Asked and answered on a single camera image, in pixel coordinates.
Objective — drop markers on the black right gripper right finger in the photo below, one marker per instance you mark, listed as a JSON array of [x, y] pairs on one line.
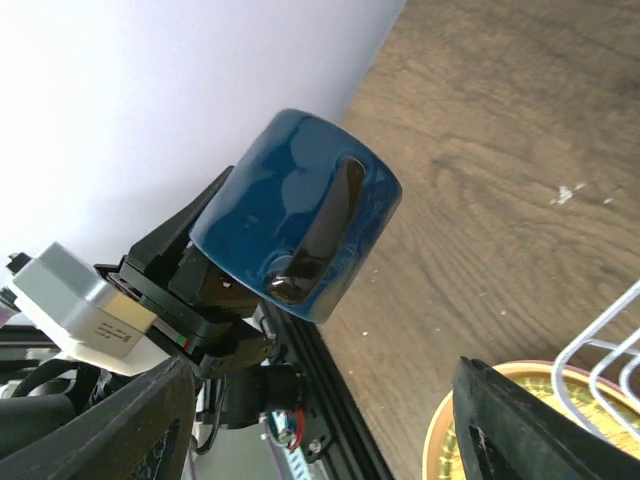
[[505, 432]]

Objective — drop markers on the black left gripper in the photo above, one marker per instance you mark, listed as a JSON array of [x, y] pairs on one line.
[[202, 312]]

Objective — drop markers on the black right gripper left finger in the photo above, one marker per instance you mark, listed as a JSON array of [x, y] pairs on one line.
[[142, 431]]

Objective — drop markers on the blue mug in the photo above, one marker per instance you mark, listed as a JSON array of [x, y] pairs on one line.
[[299, 214]]

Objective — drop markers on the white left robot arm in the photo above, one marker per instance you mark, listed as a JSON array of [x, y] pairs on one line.
[[62, 388]]

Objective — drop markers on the orange woven pattern plate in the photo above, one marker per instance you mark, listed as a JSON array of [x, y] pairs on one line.
[[441, 457]]

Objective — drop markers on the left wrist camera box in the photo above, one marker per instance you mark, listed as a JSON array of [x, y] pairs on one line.
[[87, 318]]

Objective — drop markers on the black front frame rail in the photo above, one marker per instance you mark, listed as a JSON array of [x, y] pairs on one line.
[[337, 443]]

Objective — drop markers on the white wire dish rack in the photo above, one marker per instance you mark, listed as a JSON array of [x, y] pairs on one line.
[[629, 346]]

